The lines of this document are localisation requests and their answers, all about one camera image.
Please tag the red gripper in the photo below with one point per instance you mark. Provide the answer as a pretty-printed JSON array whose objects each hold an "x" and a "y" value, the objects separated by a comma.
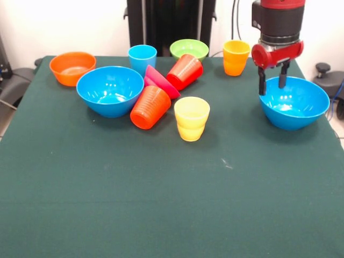
[{"x": 279, "y": 55}]

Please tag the red cup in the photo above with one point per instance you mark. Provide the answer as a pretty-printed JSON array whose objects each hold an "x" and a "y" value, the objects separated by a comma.
[{"x": 185, "y": 72}]

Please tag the green bowl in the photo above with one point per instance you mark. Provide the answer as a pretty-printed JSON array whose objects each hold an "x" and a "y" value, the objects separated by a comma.
[{"x": 188, "y": 48}]

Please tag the yellow cup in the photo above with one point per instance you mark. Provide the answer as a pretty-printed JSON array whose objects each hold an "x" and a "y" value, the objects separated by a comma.
[{"x": 191, "y": 121}]

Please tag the pink bowl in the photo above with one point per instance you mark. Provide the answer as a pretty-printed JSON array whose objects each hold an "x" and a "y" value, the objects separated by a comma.
[{"x": 158, "y": 79}]

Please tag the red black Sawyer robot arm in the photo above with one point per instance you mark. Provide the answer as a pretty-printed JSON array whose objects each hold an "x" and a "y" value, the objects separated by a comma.
[{"x": 279, "y": 21}]

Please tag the large blue bowl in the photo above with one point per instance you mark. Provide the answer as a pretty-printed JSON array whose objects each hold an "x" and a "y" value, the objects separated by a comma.
[
  {"x": 295, "y": 107},
  {"x": 107, "y": 91}
]

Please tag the light orange cup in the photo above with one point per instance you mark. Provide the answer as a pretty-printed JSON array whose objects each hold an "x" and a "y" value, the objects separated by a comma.
[{"x": 236, "y": 59}]

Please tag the blue cup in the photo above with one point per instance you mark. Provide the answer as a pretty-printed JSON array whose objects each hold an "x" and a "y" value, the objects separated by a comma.
[{"x": 141, "y": 60}]

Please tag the dark green tablecloth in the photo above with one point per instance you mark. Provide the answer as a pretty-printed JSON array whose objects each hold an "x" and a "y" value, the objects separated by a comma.
[{"x": 172, "y": 188}]

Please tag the orange bowl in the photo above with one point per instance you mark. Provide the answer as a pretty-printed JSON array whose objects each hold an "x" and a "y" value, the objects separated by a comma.
[{"x": 67, "y": 67}]

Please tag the grey pedestal foot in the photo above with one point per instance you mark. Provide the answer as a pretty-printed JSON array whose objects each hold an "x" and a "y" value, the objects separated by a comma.
[
  {"x": 333, "y": 83},
  {"x": 16, "y": 80}
]

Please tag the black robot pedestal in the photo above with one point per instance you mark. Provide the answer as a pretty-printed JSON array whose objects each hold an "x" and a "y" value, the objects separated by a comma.
[{"x": 166, "y": 27}]

